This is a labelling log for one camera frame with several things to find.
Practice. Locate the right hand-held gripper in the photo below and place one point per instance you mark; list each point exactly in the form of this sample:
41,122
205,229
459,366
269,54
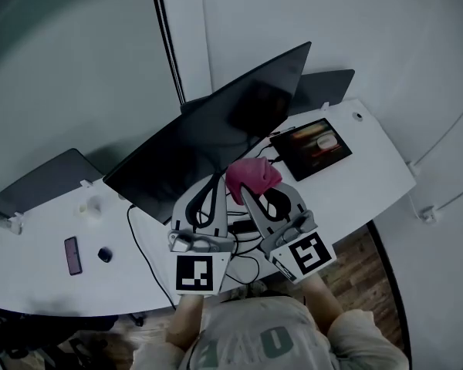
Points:
308,254

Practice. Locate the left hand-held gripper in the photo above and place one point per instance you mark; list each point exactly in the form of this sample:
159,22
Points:
195,274

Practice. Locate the pink cloth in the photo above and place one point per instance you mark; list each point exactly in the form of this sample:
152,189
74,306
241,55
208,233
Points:
251,173

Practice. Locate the black monitor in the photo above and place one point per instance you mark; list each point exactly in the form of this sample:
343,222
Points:
200,137

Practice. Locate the person's left forearm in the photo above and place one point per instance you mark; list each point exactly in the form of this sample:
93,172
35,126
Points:
185,322

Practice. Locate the person's right forearm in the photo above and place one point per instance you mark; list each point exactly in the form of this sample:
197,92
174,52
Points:
322,303

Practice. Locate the black power adapter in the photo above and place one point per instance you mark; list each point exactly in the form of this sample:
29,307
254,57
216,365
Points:
243,226

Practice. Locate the black tablet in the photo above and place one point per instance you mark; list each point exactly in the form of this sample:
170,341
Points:
312,149

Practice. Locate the small black earbuds case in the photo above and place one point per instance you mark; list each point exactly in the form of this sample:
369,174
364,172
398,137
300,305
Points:
105,254

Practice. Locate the person's light grey shirt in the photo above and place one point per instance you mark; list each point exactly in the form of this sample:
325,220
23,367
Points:
254,322

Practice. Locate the small white cup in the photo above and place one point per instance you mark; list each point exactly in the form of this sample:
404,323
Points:
89,206

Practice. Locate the dark grey desk divider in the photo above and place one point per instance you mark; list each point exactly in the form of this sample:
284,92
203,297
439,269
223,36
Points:
324,87
46,183

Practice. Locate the dark smartphone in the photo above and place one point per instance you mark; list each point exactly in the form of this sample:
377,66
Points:
73,256

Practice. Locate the black office chair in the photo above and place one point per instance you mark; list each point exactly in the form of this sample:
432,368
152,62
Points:
23,330

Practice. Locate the white wall socket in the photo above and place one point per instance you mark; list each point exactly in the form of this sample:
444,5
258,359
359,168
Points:
428,213

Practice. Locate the thin black rod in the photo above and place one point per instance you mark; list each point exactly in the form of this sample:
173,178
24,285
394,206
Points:
172,52

